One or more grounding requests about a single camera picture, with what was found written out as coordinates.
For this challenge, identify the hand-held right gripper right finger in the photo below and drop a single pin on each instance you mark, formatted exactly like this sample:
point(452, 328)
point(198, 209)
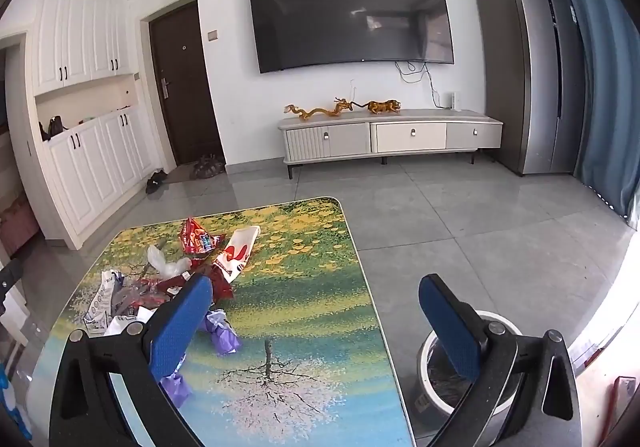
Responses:
point(450, 327)

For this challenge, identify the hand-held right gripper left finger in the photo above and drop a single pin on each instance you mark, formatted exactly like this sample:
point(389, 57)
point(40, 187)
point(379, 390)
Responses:
point(172, 332)

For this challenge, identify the white round trash bin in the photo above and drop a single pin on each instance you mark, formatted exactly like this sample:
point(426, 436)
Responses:
point(429, 407)

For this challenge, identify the white and red paper bag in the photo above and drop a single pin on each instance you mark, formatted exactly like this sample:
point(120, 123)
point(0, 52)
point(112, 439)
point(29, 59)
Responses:
point(235, 254)

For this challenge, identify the red and clear wrapper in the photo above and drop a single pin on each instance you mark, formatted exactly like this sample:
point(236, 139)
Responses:
point(147, 294)

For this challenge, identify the purple wrapper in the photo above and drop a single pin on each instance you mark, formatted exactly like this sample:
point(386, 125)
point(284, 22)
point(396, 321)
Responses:
point(225, 334)

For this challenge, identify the dark red wrapper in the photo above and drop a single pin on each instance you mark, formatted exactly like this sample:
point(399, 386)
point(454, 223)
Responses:
point(221, 286)

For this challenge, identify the clear plastic bag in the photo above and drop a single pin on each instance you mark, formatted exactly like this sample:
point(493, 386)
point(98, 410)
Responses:
point(160, 259)

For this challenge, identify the white and blue milk carton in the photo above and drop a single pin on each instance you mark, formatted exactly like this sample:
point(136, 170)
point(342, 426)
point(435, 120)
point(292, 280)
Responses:
point(100, 302)

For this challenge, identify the red snack wrapper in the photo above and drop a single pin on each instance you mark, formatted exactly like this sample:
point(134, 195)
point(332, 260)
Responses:
point(197, 237)

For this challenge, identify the black shoe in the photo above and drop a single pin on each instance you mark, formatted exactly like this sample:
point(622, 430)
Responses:
point(156, 180)

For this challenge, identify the pair of brown shoes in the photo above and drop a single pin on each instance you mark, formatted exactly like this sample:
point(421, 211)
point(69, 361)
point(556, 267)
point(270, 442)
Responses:
point(207, 166)

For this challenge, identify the white hallway cabinet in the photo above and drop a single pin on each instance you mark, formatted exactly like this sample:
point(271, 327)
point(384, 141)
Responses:
point(85, 167)

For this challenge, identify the pink seat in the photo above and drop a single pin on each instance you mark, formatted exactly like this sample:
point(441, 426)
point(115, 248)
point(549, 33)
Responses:
point(17, 224)

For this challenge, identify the white television cabinet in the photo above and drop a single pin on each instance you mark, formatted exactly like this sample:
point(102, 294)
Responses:
point(400, 134)

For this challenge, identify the white router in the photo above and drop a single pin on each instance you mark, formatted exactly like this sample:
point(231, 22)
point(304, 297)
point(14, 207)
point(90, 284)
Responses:
point(452, 100)

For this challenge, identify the golden tiger figurine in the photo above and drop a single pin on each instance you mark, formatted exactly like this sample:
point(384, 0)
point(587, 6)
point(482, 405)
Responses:
point(382, 105)

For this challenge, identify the dark handbag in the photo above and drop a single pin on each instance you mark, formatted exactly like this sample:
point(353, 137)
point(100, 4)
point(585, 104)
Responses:
point(52, 128)

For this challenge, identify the dark brown door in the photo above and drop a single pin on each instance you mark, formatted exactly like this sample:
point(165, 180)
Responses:
point(187, 87)

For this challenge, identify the golden dragon figurine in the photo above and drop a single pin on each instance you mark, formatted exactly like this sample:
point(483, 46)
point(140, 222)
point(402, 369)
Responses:
point(312, 112)

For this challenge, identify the grey refrigerator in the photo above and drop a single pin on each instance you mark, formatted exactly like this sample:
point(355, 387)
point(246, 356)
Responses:
point(530, 77)

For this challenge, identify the blue curtain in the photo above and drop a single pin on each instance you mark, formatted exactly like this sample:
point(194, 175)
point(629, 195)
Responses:
point(600, 102)

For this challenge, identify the wall-mounted black television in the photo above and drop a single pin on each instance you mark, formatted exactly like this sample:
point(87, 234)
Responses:
point(350, 17)

